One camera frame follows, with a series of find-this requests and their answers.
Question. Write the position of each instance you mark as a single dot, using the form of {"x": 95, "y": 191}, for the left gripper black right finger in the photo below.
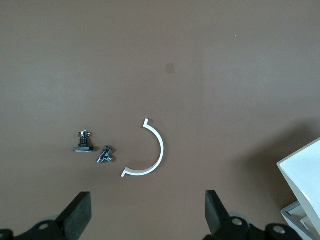
{"x": 215, "y": 212}

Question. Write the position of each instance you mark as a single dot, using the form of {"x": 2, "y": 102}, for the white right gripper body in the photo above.
{"x": 305, "y": 175}

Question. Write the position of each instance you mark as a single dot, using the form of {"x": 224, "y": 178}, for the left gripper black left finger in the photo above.
{"x": 75, "y": 217}

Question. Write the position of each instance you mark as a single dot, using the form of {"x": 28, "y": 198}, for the white metal drawer tray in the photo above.
{"x": 287, "y": 217}

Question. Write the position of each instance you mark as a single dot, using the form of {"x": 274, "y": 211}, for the small silver screw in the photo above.
{"x": 104, "y": 155}

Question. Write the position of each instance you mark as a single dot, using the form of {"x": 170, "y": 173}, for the black push button switch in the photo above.
{"x": 83, "y": 149}

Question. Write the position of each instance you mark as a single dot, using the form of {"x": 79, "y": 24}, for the white semicircular plastic bracket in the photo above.
{"x": 161, "y": 150}

